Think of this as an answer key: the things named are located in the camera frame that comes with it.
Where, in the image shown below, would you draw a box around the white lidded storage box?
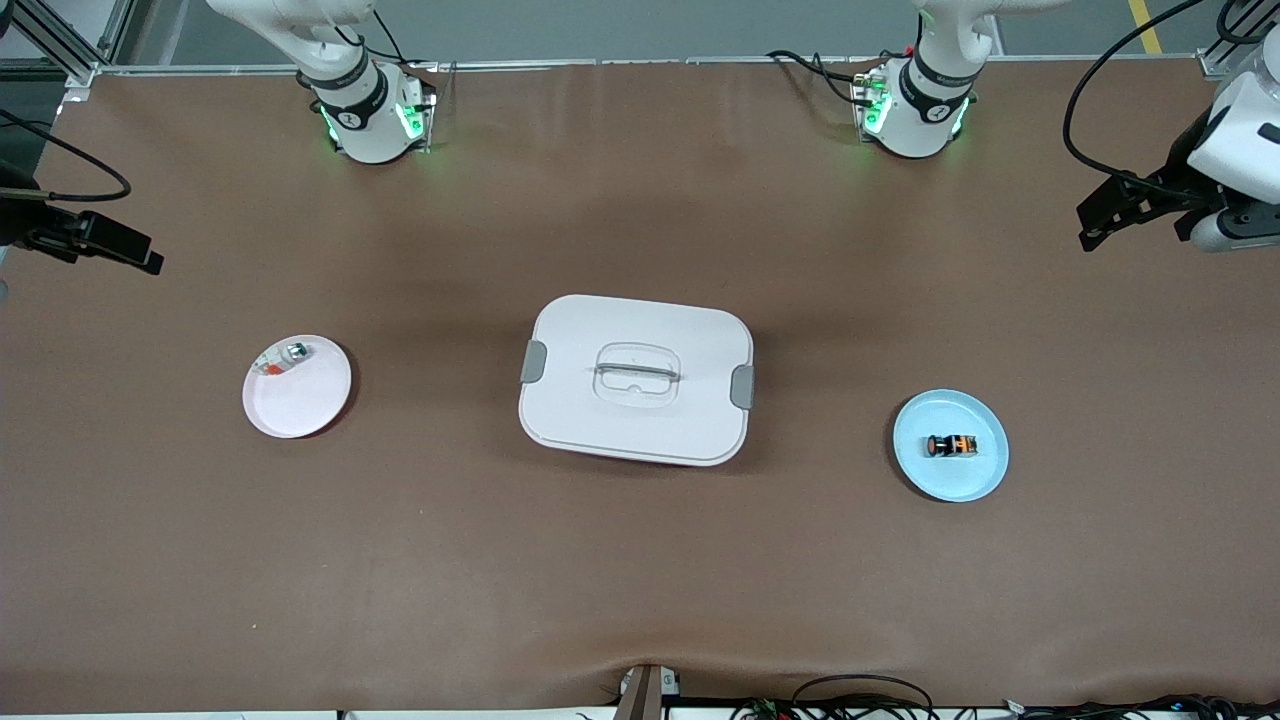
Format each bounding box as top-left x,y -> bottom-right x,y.
518,294 -> 756,468

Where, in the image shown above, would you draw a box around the small white green object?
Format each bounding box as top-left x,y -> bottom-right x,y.
255,341 -> 312,377

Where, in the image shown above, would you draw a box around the pink round plate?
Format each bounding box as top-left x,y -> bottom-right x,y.
243,334 -> 353,439

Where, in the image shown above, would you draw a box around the light blue round plate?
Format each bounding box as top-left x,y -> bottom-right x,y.
893,389 -> 1010,503

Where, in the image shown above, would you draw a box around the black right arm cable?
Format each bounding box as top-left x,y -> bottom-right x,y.
0,105 -> 133,203

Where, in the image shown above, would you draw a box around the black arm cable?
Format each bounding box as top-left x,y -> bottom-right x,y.
0,105 -> 133,203
1063,0 -> 1206,196

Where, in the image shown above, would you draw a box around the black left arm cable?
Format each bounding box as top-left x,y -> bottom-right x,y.
1063,0 -> 1206,196

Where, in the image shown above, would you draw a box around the aluminium frame profile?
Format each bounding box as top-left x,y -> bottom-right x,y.
0,0 -> 137,102
1197,0 -> 1280,81

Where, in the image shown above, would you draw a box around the black right base cables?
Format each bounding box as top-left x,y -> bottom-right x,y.
335,8 -> 441,71

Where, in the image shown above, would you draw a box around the black base cables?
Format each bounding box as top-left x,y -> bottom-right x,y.
765,48 -> 886,106
335,8 -> 441,71

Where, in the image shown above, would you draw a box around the black left base cables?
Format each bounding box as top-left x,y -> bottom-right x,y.
765,48 -> 886,106

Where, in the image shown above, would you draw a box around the silver table edge rail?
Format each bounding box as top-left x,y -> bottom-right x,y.
95,55 -> 1201,77

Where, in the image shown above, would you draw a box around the black cable bundle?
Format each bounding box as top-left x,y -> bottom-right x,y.
1000,693 -> 1280,720

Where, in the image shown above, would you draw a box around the black looped cable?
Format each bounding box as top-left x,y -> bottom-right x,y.
790,675 -> 936,720

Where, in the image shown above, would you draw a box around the metal table edge bracket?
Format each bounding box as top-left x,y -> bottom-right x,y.
615,663 -> 683,720

